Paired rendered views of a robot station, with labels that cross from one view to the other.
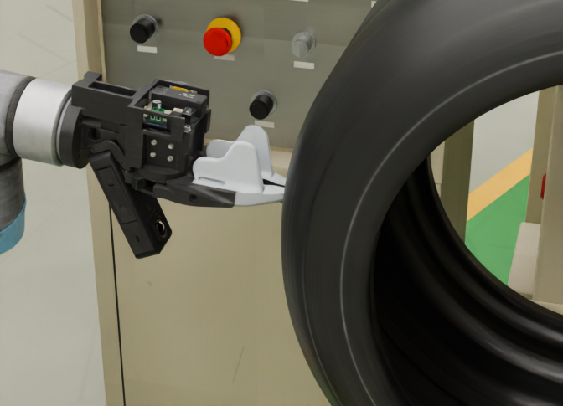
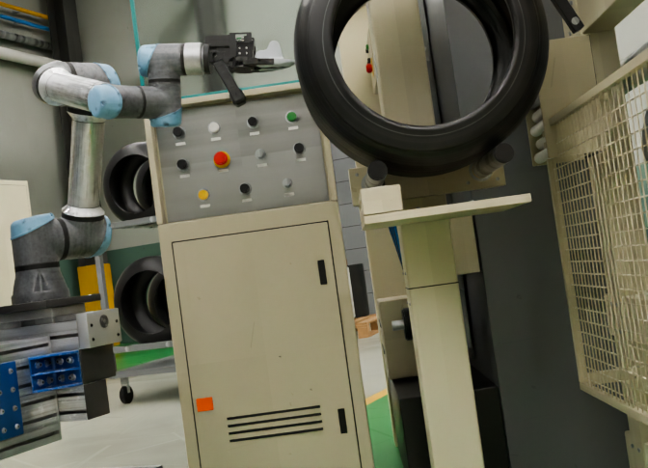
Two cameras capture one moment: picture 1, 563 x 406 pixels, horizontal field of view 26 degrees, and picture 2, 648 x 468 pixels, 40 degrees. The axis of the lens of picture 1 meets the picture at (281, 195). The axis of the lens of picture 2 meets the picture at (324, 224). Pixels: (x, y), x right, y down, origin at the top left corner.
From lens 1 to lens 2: 1.53 m
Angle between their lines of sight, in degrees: 33
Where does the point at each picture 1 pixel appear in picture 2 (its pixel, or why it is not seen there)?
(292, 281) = (304, 65)
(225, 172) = (268, 53)
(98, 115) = (216, 44)
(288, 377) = (281, 334)
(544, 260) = not seen: hidden behind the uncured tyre
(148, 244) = (240, 95)
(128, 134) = (229, 43)
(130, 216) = (231, 84)
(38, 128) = (194, 50)
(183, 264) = (216, 281)
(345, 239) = (322, 31)
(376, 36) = not seen: outside the picture
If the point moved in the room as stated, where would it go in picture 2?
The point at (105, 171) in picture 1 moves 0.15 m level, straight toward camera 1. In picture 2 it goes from (220, 67) to (239, 49)
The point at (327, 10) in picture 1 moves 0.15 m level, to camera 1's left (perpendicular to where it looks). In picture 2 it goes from (268, 136) to (220, 141)
